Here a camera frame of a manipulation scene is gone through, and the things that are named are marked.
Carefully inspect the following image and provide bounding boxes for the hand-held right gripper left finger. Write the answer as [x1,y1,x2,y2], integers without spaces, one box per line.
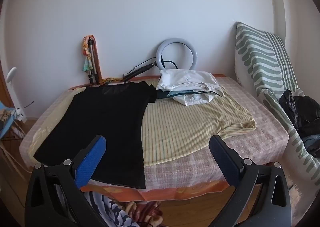
[24,135,118,227]

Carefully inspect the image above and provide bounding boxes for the yellow striped sheet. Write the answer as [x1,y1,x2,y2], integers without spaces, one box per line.
[29,78,257,167]

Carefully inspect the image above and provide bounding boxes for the silver folded tripod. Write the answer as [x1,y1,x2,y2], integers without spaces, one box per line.
[86,38,99,85]

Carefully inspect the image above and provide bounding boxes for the white folded garment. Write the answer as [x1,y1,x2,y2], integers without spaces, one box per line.
[156,69,220,91]

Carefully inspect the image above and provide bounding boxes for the white ring light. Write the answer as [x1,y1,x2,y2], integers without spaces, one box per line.
[155,38,198,71]

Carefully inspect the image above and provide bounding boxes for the black trousers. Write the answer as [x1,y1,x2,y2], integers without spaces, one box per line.
[33,81,158,189]

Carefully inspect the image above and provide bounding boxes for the colourful scarf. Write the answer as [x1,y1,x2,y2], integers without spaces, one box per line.
[81,34,97,71]

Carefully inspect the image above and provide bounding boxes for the zebra print blanket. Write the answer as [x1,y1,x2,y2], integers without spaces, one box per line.
[54,184,140,227]

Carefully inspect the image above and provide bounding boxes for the black ring light stand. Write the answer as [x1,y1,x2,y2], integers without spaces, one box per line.
[122,61,157,82]

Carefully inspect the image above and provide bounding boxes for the dark clothes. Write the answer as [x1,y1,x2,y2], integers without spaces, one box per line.
[297,96,320,159]

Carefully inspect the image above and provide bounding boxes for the blue chair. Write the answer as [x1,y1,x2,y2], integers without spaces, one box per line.
[0,101,15,140]

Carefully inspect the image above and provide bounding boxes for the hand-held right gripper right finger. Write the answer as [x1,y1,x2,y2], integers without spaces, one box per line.
[207,134,293,227]

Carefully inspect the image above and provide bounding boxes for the white desk lamp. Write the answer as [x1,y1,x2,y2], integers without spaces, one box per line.
[6,66,34,121]

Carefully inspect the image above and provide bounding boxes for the white printed garment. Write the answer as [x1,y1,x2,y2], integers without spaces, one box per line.
[172,86,225,106]

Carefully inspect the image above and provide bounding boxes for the green striped cushion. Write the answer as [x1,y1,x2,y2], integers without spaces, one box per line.
[234,21,320,207]

